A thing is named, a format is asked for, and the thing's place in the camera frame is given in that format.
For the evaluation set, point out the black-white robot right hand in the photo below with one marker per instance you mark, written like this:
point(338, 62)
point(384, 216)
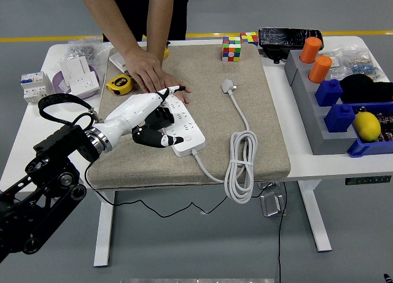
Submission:
point(387, 279)

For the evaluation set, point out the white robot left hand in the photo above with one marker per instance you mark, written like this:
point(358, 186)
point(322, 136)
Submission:
point(132, 111)

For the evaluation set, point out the person's right hand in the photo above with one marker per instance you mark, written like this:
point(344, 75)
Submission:
point(147, 68)

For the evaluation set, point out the person's left hand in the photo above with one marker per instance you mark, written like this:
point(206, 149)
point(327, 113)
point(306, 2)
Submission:
point(178, 80)

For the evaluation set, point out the black plug adapter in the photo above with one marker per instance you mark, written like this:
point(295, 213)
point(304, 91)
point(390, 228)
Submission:
point(171, 118)

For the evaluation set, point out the white power strip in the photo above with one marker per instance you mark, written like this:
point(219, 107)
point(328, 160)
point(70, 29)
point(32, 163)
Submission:
point(192, 129)

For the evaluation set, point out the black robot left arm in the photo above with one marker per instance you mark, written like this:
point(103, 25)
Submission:
point(46, 188)

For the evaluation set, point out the person's left forearm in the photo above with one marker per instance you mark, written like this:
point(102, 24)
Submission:
point(161, 19)

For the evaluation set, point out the person's right forearm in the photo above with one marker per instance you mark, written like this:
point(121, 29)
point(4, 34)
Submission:
point(107, 16)

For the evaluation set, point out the dark circuit board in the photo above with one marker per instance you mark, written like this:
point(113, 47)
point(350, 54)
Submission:
point(386, 120)

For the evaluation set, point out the yellow black tool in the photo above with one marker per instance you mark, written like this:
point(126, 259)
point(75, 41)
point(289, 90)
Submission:
point(166, 53)

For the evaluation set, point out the yellow tape measure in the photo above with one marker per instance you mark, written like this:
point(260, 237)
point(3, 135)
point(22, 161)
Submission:
point(121, 84)

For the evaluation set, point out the person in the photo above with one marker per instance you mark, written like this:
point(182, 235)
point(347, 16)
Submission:
point(138, 16)

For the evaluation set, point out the grey-brown mat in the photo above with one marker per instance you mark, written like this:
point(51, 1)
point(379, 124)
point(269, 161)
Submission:
point(208, 126)

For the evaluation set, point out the large Rubik's cube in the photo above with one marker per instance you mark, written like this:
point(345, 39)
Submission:
point(231, 51)

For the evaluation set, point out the clear bag of screws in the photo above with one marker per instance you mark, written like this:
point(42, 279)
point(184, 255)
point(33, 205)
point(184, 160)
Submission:
point(80, 48)

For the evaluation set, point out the purple bowl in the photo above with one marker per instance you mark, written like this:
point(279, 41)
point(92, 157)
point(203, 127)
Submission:
point(58, 85)

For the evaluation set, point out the small Rubik's cube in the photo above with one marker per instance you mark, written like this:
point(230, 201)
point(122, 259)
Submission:
point(250, 37)

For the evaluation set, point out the white table leg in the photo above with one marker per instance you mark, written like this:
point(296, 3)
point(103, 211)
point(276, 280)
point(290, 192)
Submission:
point(314, 215)
point(104, 227)

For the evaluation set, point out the black table control panel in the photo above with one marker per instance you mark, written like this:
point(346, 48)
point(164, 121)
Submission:
point(367, 180)

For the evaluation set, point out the white circuit breaker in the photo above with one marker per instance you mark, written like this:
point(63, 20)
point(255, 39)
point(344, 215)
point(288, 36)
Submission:
point(32, 86)

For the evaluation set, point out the black film-wrapped device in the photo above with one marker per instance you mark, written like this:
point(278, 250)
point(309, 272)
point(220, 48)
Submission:
point(282, 37)

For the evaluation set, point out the blue plastic bin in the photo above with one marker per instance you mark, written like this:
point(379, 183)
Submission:
point(365, 148)

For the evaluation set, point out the grey stepped peg holder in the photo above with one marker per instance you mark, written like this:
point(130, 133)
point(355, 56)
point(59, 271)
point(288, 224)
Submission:
point(310, 111)

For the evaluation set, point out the orange cylinder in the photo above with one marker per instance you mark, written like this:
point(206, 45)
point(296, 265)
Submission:
point(320, 69)
point(310, 49)

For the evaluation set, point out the blue block with knob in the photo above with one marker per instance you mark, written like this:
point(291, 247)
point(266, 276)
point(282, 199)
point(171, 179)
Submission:
point(339, 118)
point(328, 94)

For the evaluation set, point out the yellow lemon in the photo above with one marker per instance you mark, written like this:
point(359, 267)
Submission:
point(367, 126)

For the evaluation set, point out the clear bag of small parts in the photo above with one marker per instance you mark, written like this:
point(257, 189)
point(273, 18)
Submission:
point(359, 63)

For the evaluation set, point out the black cloth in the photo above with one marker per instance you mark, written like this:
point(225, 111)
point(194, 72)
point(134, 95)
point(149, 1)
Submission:
point(362, 88)

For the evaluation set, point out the white flat switch panel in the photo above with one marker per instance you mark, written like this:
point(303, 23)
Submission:
point(116, 60)

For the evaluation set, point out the white wall socket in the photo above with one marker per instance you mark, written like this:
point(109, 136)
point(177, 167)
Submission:
point(84, 84)

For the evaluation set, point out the white switch plate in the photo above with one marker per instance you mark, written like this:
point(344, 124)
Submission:
point(73, 67)

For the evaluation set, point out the large metal bracket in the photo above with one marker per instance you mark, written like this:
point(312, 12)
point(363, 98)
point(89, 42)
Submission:
point(271, 204)

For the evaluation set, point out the small metal bracket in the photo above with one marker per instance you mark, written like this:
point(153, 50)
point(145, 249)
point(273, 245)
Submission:
point(268, 184)

